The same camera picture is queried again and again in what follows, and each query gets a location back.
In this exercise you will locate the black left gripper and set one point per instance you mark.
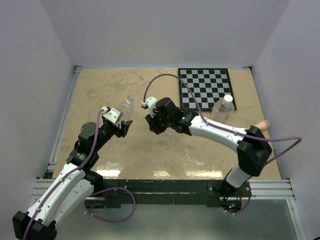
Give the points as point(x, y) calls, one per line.
point(122, 131)

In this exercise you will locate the clear square plastic bottle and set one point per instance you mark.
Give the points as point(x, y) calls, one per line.
point(221, 110)

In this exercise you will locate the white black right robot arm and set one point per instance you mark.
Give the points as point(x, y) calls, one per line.
point(250, 144)

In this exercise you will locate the aluminium frame rail left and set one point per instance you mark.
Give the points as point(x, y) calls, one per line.
point(61, 128)

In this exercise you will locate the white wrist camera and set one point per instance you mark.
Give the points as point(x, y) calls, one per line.
point(150, 105)
point(112, 115)

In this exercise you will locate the black white checkerboard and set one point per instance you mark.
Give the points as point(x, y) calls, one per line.
point(203, 85)

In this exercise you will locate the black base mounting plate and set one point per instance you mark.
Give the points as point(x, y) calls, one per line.
point(209, 193)

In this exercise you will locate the pink wooden pin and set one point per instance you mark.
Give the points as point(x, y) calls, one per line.
point(263, 125)

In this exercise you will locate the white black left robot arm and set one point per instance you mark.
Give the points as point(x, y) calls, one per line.
point(72, 186)

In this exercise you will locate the clear round plastic bottle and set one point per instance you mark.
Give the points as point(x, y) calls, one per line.
point(127, 108)

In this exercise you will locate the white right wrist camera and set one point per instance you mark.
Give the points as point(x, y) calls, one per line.
point(150, 105)

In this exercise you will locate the white bottle cap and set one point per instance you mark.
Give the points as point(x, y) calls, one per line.
point(228, 99)

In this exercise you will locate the aluminium frame rail front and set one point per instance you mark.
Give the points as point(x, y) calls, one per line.
point(260, 189)

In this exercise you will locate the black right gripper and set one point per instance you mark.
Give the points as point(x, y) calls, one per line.
point(154, 125)

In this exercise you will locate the aluminium frame rail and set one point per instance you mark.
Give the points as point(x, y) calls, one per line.
point(260, 189)
point(61, 128)

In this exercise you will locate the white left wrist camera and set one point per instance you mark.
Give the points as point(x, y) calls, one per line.
point(112, 115)

